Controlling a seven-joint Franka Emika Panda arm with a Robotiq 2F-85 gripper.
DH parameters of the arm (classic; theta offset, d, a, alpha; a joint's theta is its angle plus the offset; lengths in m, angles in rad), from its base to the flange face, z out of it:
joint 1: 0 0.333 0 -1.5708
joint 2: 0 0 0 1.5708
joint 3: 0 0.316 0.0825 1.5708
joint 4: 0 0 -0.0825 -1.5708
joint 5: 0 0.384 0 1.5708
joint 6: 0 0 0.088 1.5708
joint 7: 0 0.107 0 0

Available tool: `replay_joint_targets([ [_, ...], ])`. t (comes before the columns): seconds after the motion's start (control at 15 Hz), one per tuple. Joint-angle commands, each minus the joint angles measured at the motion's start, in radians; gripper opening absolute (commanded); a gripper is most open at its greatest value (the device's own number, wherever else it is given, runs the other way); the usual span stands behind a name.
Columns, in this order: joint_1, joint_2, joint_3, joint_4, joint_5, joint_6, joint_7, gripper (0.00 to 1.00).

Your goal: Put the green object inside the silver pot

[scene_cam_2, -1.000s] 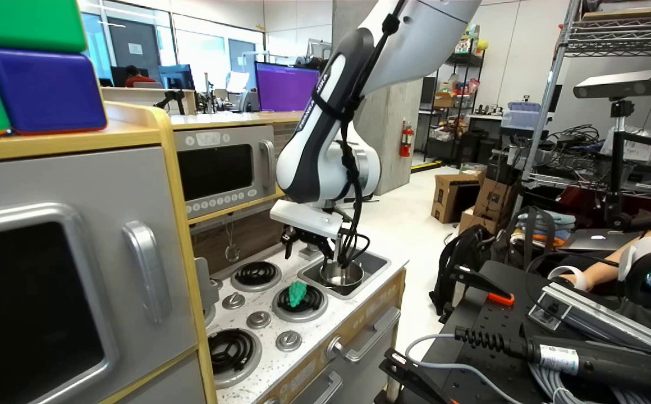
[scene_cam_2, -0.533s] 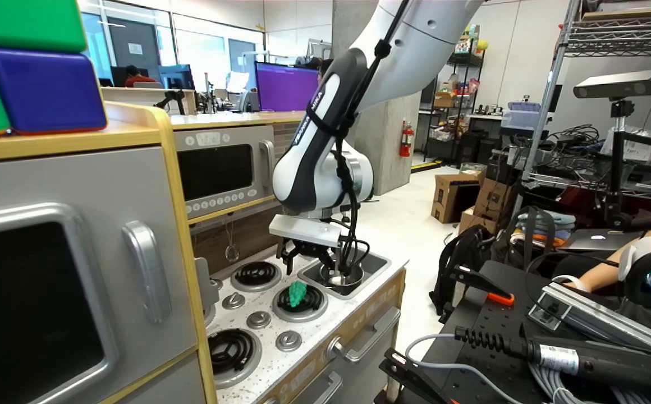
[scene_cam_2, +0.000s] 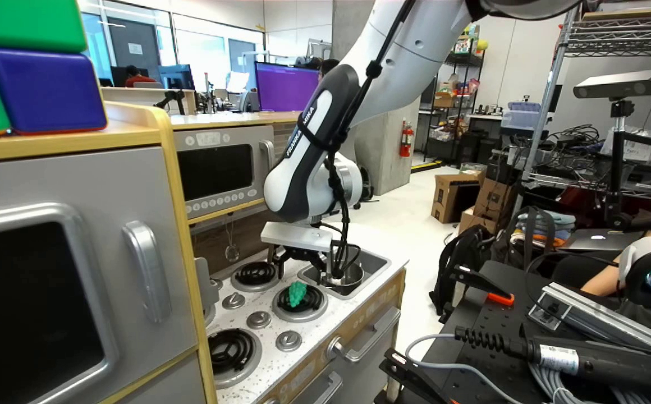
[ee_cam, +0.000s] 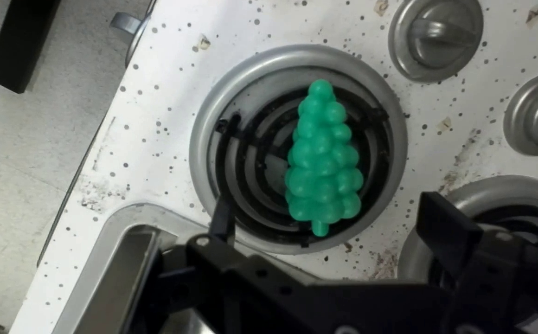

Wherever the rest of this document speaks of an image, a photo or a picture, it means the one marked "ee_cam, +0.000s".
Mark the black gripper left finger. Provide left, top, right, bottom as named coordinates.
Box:
left=128, top=189, right=345, bottom=334

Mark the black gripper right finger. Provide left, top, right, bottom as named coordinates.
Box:
left=416, top=189, right=538, bottom=334

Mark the black coil toy burner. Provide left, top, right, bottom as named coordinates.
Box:
left=188, top=42, right=410, bottom=256
left=397, top=172, right=538, bottom=287

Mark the silver toy sink basin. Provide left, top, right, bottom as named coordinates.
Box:
left=50, top=200, right=223, bottom=334

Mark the green bumpy tree-shaped toy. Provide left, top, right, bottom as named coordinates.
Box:
left=282, top=76, right=366, bottom=239

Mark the wooden toy kitchen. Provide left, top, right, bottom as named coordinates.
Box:
left=8, top=0, right=538, bottom=334

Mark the black rectangular bar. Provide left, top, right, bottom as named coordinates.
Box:
left=0, top=0, right=65, bottom=96

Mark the silver oven door handle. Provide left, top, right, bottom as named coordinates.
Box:
left=108, top=9, right=154, bottom=39

